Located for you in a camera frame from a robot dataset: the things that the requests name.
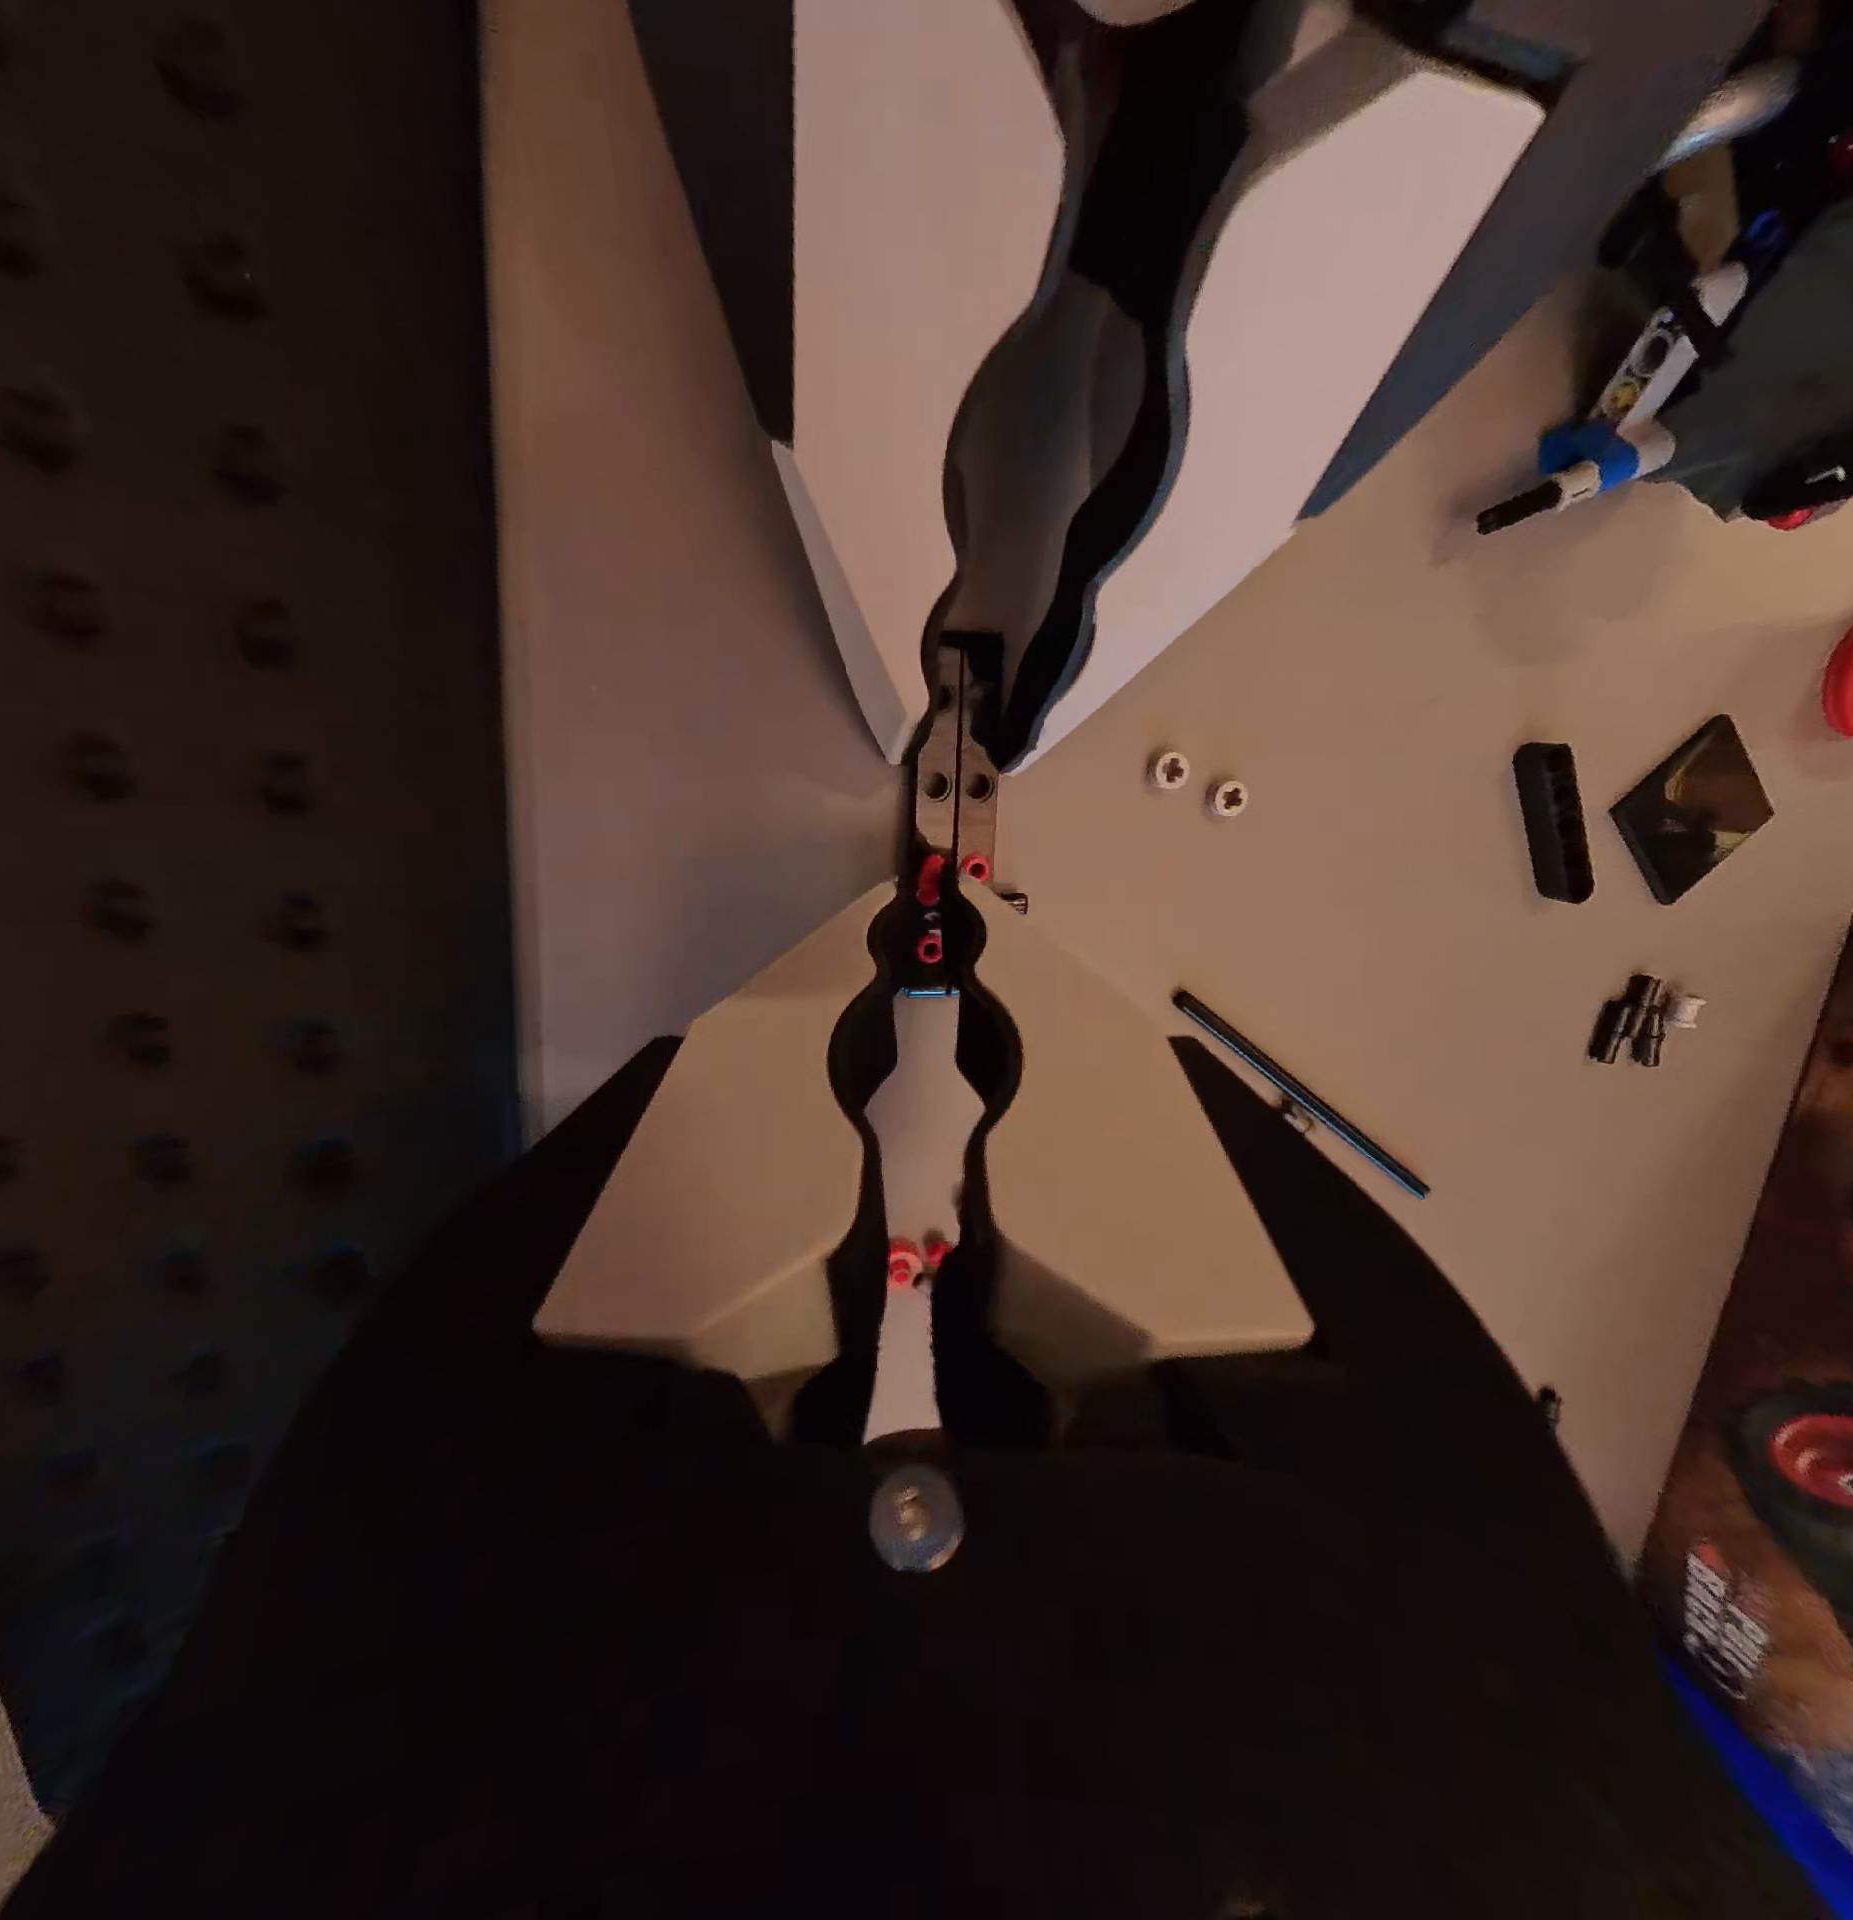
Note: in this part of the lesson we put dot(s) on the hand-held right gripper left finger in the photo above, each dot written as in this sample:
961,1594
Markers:
716,1200

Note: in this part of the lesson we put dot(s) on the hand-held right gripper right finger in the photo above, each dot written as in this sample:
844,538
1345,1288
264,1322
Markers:
1136,1200

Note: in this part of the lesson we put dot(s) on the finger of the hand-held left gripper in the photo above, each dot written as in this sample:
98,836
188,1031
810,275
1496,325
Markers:
1315,301
896,225

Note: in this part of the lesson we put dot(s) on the black beam assembly red pins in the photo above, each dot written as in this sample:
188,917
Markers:
941,780

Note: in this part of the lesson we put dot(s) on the light grey desk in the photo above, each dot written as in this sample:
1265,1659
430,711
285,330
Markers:
1390,931

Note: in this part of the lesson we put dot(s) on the long black axle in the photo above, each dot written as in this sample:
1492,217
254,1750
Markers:
1301,1094

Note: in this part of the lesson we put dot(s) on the black blue toy car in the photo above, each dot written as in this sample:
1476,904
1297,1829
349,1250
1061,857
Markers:
1812,330

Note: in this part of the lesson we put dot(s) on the black short beam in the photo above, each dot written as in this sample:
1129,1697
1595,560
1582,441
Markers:
1554,819

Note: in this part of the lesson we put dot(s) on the light grey small connector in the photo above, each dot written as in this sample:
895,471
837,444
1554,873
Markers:
1687,1013

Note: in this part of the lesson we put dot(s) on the black square tile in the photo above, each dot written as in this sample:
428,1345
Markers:
1691,811

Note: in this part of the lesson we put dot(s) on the toy set box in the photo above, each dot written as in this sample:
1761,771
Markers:
1796,1351

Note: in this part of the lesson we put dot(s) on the dark dimpled panel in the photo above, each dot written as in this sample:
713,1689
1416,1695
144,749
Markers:
190,750

